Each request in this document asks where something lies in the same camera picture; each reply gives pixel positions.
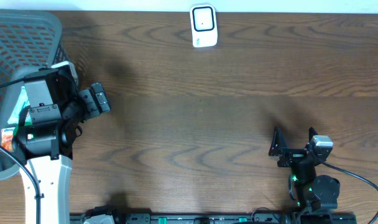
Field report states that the grey plastic mesh basket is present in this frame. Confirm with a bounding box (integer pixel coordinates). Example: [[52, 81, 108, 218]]
[[0, 8, 80, 182]]

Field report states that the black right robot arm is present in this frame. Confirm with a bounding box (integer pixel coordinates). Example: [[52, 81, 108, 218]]
[[269, 126, 340, 213]]

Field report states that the orange Kleenex tissue pack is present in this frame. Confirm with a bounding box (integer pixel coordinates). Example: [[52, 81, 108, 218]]
[[1, 127, 15, 152]]

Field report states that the white barcode scanner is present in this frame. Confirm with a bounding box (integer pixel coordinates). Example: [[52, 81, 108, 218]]
[[190, 4, 218, 48]]

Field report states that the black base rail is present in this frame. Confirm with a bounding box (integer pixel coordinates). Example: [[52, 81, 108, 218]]
[[69, 206, 357, 224]]

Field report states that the black right camera cable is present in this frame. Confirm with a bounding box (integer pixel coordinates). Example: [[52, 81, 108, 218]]
[[313, 152, 378, 224]]

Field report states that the green tissue pack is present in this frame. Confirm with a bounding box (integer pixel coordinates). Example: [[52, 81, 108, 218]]
[[7, 85, 30, 125]]

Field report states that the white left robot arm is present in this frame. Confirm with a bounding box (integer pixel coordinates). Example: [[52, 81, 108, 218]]
[[12, 64, 110, 223]]

